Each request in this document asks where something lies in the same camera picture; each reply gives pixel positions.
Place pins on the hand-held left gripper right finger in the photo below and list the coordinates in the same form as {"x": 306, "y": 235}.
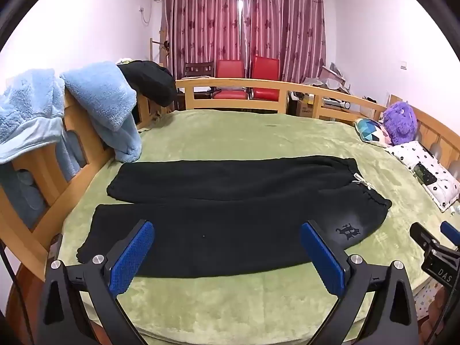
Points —
{"x": 323, "y": 258}

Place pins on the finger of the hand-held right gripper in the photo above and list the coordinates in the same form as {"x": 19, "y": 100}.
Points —
{"x": 451, "y": 231}
{"x": 422, "y": 235}

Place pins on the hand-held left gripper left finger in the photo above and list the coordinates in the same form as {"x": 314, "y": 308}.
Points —
{"x": 131, "y": 255}

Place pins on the black pants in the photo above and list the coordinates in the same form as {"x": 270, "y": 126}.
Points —
{"x": 233, "y": 222}

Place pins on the star patterned sheet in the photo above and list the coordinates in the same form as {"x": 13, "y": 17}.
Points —
{"x": 427, "y": 294}

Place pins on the white flowered pillow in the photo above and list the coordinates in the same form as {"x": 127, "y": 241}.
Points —
{"x": 427, "y": 161}

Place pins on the purple plush toy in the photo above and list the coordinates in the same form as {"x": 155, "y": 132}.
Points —
{"x": 399, "y": 122}

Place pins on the geometric patterned pillow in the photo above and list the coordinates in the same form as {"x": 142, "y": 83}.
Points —
{"x": 372, "y": 131}

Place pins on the green plush blanket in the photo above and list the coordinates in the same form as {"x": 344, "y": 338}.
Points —
{"x": 251, "y": 136}

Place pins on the light blue fleece blanket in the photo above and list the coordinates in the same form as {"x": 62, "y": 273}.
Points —
{"x": 104, "y": 93}

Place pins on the black garment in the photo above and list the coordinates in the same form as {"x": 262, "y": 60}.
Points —
{"x": 151, "y": 79}

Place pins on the pile of cardboard boxes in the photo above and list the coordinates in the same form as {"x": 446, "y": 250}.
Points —
{"x": 329, "y": 77}

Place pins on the dark wooden chair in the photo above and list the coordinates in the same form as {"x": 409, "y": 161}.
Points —
{"x": 199, "y": 69}

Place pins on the wooden coat rack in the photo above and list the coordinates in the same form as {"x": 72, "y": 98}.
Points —
{"x": 161, "y": 45}

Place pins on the pink flowered curtain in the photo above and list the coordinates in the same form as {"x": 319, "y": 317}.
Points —
{"x": 201, "y": 21}
{"x": 284, "y": 25}

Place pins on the wooden bed frame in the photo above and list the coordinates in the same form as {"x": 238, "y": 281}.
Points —
{"x": 230, "y": 83}

